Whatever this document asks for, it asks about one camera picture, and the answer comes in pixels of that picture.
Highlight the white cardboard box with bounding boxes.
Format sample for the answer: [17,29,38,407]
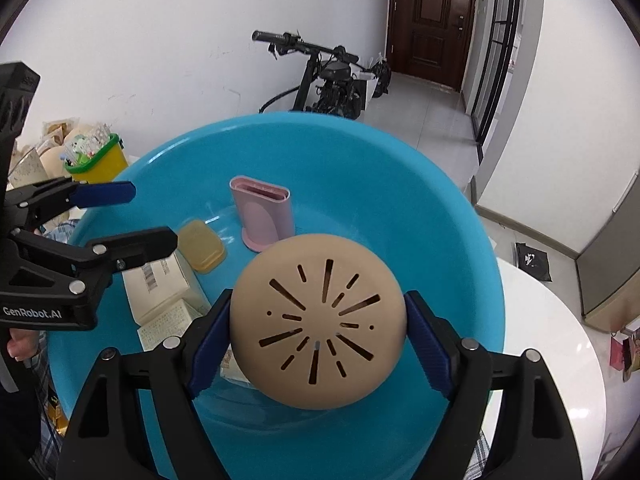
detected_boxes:
[121,250,211,326]

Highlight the black framed glass partition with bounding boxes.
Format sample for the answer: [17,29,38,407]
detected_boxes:
[465,0,523,166]

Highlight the amber translucent soap box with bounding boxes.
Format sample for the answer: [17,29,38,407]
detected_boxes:
[177,220,226,275]

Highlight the bunch of snack packets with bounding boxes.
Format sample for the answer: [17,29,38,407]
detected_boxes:
[62,122,113,166]

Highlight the yellow patterned packet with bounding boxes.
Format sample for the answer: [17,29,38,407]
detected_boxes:
[45,395,68,436]

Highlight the gold grey refrigerator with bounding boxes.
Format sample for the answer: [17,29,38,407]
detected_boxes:
[575,170,640,333]

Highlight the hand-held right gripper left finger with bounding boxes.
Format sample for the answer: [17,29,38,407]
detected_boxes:
[55,287,236,480]

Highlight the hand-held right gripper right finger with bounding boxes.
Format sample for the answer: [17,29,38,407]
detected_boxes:
[402,290,586,480]

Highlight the pink paper bag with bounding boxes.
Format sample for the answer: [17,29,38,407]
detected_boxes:
[609,327,640,383]

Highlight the cream printed box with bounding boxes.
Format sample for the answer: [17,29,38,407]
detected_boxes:
[136,300,213,353]

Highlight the blue plaid cloth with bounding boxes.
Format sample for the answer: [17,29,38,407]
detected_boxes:
[30,205,493,480]

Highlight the small pale packet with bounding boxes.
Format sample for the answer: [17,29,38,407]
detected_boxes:
[220,350,256,386]

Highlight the beige printed bag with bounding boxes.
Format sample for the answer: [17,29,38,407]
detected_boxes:
[7,119,81,191]

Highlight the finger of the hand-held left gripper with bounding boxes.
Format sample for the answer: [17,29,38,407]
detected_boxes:
[5,177,137,231]
[10,227,179,302]

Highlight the dark brown entrance door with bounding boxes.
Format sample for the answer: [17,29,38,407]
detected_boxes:
[385,0,480,93]

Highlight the yellow bin green rim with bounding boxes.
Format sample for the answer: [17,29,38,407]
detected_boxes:
[64,132,130,184]

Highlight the person's left hand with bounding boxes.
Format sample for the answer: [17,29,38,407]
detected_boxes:
[6,329,40,363]

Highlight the blue plastic basin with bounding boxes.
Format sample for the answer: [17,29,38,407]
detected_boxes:
[47,112,505,480]

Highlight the black bag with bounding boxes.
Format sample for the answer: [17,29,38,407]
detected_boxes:
[514,242,553,283]

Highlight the black electric scooter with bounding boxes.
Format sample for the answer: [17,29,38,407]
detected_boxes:
[251,30,392,121]

